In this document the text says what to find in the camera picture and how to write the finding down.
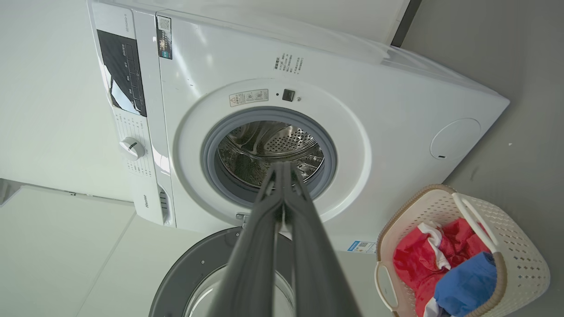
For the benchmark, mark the white front-load washing machine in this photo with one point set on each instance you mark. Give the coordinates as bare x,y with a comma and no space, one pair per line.
396,110

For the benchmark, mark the dark QR code sticker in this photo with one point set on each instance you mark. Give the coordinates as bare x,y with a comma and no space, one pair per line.
164,37

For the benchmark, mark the blue energy label sticker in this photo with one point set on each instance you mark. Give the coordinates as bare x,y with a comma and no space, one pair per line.
361,247

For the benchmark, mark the white plastic laundry basket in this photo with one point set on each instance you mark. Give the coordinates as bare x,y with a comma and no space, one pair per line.
520,246

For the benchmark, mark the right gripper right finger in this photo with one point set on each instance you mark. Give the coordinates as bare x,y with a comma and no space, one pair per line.
317,273

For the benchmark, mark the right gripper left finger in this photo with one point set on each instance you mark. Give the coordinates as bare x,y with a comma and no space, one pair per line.
251,264

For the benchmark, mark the perforated steel washer drum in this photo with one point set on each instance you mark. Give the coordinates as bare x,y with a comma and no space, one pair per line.
264,145

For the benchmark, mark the black washer control display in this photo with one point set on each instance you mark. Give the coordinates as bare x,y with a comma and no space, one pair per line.
123,70

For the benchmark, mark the round white filter cover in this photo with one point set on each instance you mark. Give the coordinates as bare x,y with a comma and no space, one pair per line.
454,138

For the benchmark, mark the metal door hinge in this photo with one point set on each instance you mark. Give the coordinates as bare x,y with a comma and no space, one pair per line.
241,218

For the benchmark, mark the red garment with white stripes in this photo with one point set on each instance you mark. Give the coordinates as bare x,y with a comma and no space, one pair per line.
410,264

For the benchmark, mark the blue garment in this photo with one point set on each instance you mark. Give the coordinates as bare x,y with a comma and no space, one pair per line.
467,286

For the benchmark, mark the black door lock socket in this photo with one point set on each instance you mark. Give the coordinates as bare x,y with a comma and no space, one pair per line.
288,95

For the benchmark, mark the white washer control knob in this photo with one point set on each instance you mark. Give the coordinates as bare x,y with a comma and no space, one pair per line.
131,148

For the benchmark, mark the black round washer door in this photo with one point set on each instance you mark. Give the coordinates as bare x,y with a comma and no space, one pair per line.
185,273

